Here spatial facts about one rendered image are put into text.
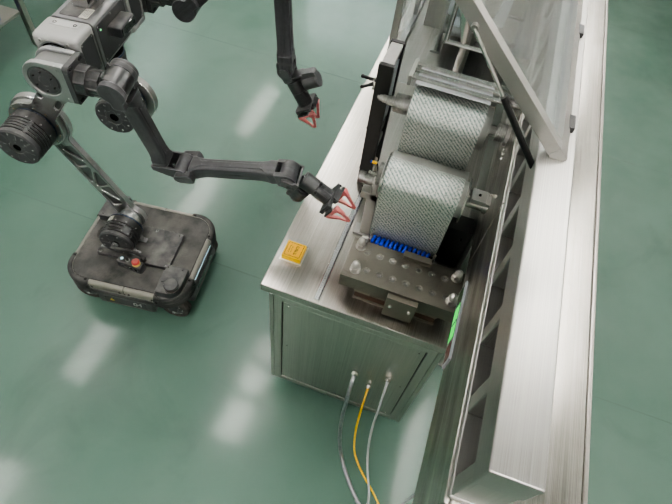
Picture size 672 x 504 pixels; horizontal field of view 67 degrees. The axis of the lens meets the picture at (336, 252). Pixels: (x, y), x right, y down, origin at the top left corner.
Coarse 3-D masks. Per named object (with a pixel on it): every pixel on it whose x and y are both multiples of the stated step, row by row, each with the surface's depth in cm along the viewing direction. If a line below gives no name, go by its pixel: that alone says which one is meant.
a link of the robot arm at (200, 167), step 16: (192, 160) 168; (208, 160) 167; (224, 160) 165; (272, 160) 161; (288, 160) 159; (176, 176) 167; (192, 176) 167; (208, 176) 169; (224, 176) 166; (240, 176) 164; (256, 176) 162; (272, 176) 158; (288, 176) 157
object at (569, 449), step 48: (576, 144) 146; (576, 192) 135; (480, 240) 145; (576, 240) 125; (480, 288) 120; (576, 288) 116; (576, 336) 109; (576, 384) 103; (432, 432) 119; (576, 432) 97; (432, 480) 102; (576, 480) 92
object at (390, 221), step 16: (384, 208) 160; (400, 208) 158; (384, 224) 166; (400, 224) 164; (416, 224) 161; (432, 224) 159; (448, 224) 156; (400, 240) 170; (416, 240) 167; (432, 240) 164
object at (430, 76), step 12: (420, 72) 157; (432, 72) 156; (444, 72) 158; (456, 72) 158; (408, 84) 157; (420, 84) 156; (432, 84) 155; (444, 84) 154; (456, 84) 157; (468, 84) 155; (480, 84) 157; (492, 84) 156; (468, 96) 154; (480, 96) 153; (492, 96) 156; (516, 108) 152
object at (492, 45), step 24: (456, 0) 91; (480, 0) 92; (576, 0) 146; (480, 24) 92; (576, 24) 138; (480, 48) 95; (504, 48) 95; (576, 48) 133; (504, 72) 98; (504, 96) 101; (528, 96) 100; (528, 120) 104; (552, 144) 107
